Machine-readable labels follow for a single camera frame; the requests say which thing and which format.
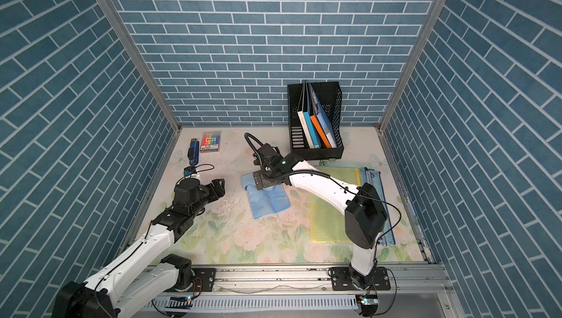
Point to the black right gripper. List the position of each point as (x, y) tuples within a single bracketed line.
[(263, 181)]

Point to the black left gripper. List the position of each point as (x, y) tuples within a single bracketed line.
[(220, 190)]

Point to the light blue cleaning cloth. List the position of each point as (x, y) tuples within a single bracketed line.
[(271, 200)]

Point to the yellow mesh document bag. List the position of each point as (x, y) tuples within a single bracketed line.
[(327, 224)]

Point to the blue mesh document bag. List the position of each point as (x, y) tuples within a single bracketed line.
[(366, 175)]

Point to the green mesh document bag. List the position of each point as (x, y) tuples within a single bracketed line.
[(346, 164)]

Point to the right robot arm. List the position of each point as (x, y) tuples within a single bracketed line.
[(363, 210)]

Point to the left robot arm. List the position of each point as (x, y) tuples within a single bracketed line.
[(144, 270)]

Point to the blue black stapler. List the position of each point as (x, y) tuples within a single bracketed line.
[(193, 152)]

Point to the box of coloured markers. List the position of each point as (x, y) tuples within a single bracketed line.
[(210, 142)]

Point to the orange book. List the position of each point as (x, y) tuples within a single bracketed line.
[(320, 131)]

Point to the white book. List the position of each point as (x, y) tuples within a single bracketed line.
[(305, 129)]

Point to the teal book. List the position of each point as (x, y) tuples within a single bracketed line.
[(312, 130)]

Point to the blue folder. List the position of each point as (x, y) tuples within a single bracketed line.
[(321, 115)]

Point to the black mesh file holder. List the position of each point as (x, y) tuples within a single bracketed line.
[(330, 96)]

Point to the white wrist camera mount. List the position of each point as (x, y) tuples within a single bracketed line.
[(190, 171)]

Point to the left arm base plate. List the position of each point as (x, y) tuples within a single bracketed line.
[(199, 279)]

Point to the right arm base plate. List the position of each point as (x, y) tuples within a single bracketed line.
[(347, 279)]

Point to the aluminium front rail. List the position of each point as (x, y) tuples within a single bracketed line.
[(416, 291)]

